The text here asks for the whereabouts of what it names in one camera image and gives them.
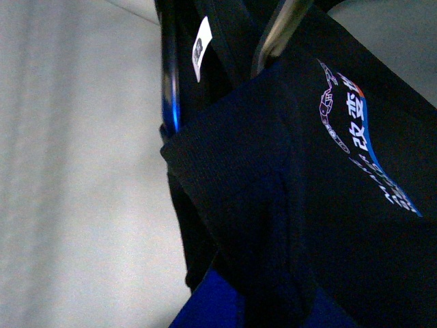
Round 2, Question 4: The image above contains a black printed t-shirt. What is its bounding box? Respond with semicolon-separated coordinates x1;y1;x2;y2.
160;1;436;327

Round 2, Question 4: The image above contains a white neck label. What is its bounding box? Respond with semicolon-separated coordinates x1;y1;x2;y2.
192;16;213;83

